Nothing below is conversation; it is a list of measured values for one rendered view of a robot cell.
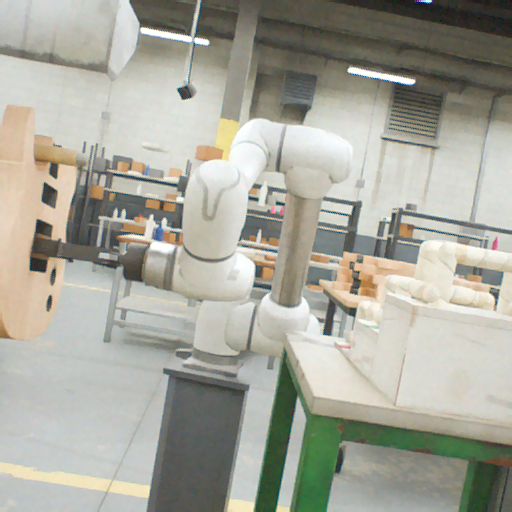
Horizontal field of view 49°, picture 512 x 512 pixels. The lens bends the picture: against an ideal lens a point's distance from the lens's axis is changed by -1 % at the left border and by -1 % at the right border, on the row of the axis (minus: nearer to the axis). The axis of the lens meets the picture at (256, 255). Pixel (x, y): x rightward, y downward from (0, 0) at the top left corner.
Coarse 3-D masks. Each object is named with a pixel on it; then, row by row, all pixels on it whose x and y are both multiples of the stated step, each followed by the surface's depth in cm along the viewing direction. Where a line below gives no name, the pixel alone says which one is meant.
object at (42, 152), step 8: (40, 144) 105; (40, 152) 105; (48, 152) 105; (56, 152) 105; (64, 152) 105; (72, 152) 105; (40, 160) 106; (48, 160) 106; (56, 160) 105; (64, 160) 105; (72, 160) 105
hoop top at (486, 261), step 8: (440, 248) 93; (448, 248) 92; (456, 248) 92; (464, 248) 92; (472, 248) 92; (456, 256) 92; (464, 256) 92; (472, 256) 92; (480, 256) 92; (488, 256) 92; (496, 256) 92; (504, 256) 93; (472, 264) 93; (480, 264) 93; (488, 264) 92; (496, 264) 92; (504, 264) 93
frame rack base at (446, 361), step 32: (384, 320) 103; (416, 320) 91; (448, 320) 91; (480, 320) 92; (384, 352) 100; (416, 352) 91; (448, 352) 92; (480, 352) 92; (384, 384) 98; (416, 384) 92; (448, 384) 92; (480, 384) 92; (480, 416) 93
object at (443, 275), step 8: (440, 256) 92; (448, 256) 92; (440, 264) 92; (448, 264) 92; (440, 272) 92; (448, 272) 92; (432, 280) 94; (440, 280) 92; (448, 280) 92; (440, 288) 92; (448, 288) 92; (448, 296) 92; (432, 304) 93; (440, 304) 92
